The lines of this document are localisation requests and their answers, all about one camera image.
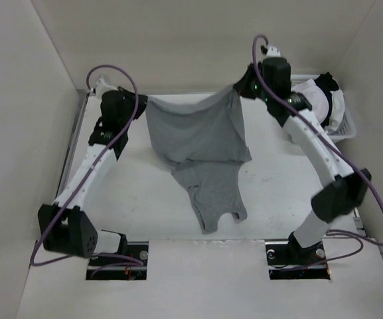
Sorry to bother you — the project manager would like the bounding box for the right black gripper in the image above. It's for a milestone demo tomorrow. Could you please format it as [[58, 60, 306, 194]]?
[[233, 62, 273, 104]]

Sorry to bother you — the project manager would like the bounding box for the grey tank top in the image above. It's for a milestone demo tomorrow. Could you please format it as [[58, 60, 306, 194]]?
[[145, 86, 252, 233]]

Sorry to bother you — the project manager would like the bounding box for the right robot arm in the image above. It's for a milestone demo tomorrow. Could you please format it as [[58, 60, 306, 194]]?
[[234, 57, 371, 263]]

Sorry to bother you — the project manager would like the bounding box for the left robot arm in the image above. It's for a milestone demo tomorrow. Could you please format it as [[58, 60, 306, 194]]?
[[38, 88, 148, 265]]

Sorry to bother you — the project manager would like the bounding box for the white tank top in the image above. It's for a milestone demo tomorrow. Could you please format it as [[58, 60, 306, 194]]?
[[291, 79, 346, 134]]

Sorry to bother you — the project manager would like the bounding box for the black tank top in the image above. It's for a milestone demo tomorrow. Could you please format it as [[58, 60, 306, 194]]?
[[314, 72, 340, 128]]

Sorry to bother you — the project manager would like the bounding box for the white plastic basket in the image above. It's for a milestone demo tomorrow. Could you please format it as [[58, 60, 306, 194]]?
[[291, 74, 356, 143]]

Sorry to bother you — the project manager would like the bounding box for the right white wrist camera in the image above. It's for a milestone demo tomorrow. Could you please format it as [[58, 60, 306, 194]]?
[[260, 45, 281, 58]]

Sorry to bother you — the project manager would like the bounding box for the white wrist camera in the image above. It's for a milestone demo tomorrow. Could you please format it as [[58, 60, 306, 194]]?
[[92, 74, 117, 98], [260, 45, 281, 58]]

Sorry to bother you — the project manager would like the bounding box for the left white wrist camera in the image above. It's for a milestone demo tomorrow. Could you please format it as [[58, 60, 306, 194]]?
[[92, 74, 117, 98]]

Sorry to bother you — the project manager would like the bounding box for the metal table edge rail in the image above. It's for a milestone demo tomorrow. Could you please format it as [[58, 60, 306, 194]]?
[[56, 89, 89, 197]]

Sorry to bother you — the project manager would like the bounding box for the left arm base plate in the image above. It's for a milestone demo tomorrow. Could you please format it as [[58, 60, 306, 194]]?
[[86, 242, 149, 281]]

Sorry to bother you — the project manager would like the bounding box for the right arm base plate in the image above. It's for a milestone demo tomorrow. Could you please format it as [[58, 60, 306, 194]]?
[[266, 241, 330, 280]]

